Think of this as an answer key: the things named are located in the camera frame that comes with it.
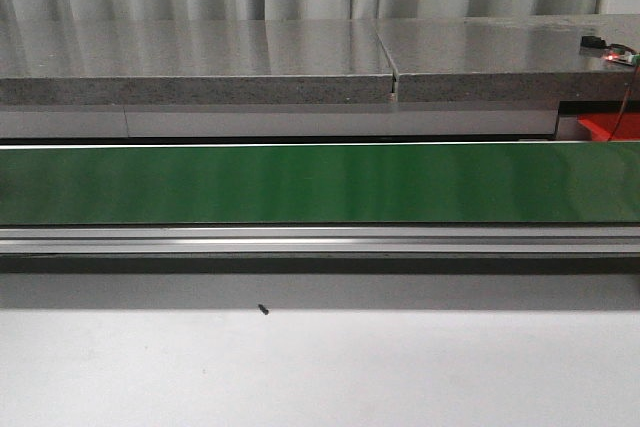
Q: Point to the green conveyor belt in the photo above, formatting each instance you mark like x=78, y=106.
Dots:
x=545, y=182

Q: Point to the grey stone slab right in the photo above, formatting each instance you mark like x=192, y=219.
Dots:
x=506, y=59

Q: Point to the grey stone slab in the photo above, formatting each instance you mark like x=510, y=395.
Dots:
x=506, y=59
x=166, y=62

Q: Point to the red plastic tray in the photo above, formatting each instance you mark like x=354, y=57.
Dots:
x=605, y=127

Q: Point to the black connector plug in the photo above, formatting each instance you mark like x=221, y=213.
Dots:
x=593, y=42

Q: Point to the grey stone slab left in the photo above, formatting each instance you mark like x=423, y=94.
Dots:
x=166, y=62

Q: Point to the small green circuit board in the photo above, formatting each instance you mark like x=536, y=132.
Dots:
x=622, y=56

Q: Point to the aluminium conveyor frame rail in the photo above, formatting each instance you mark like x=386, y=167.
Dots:
x=491, y=240

